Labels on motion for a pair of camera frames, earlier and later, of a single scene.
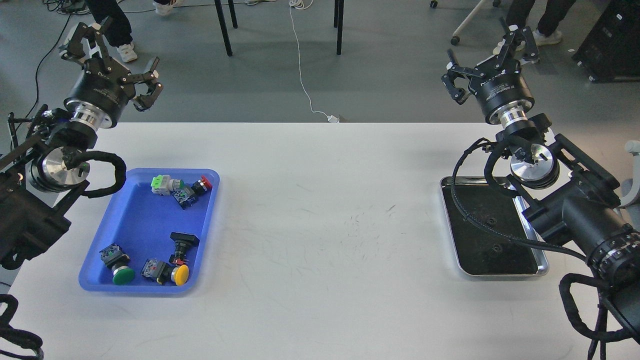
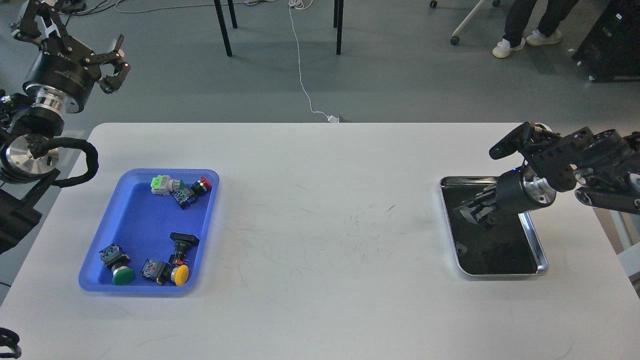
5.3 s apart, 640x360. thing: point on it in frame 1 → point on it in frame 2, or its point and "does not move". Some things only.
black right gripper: [499, 90] → [517, 193]
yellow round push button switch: [164, 272] does not move
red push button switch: [186, 196] does not move
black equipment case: [610, 51] does not move
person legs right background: [551, 13] does not move
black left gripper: [100, 98] → [62, 75]
